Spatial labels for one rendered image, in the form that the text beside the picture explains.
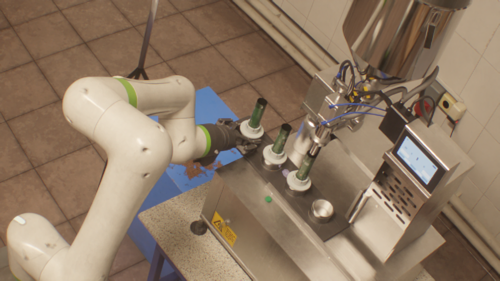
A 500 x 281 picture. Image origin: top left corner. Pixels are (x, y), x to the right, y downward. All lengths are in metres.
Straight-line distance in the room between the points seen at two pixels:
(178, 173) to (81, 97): 1.16
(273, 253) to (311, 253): 0.11
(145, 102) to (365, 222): 0.73
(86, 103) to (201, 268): 0.87
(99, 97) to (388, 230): 0.90
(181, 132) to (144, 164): 0.46
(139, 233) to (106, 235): 1.48
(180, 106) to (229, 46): 2.29
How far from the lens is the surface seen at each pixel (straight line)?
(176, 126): 1.87
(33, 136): 3.43
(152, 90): 1.71
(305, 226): 2.02
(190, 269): 2.18
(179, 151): 1.87
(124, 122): 1.45
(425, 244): 2.17
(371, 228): 2.01
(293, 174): 2.07
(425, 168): 1.78
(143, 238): 3.00
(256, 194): 2.05
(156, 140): 1.43
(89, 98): 1.48
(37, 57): 3.84
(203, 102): 2.86
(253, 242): 2.07
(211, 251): 2.23
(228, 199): 2.08
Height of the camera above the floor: 2.58
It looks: 46 degrees down
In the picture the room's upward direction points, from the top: 21 degrees clockwise
